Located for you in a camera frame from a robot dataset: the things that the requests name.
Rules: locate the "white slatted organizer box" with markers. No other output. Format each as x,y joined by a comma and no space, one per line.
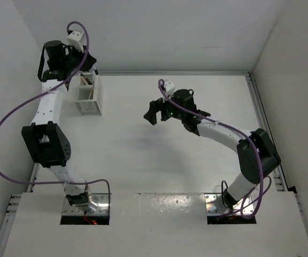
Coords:
94,106

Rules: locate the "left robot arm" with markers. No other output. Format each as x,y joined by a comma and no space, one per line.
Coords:
45,141

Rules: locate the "gold makeup pencil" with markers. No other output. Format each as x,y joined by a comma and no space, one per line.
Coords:
91,93

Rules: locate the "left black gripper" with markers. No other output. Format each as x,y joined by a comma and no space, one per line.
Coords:
88,62

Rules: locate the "pink makeup pencil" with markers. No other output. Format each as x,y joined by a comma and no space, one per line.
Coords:
84,81

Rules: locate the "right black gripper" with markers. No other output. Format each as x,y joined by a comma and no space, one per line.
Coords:
154,107

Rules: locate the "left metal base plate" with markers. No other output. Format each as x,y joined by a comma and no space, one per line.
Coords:
99,206

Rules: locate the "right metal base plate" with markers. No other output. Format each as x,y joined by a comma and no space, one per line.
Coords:
215,207

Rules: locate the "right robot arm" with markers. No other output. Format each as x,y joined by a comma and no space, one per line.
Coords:
256,153

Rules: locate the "metal base plate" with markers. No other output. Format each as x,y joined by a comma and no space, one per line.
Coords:
215,207
99,206

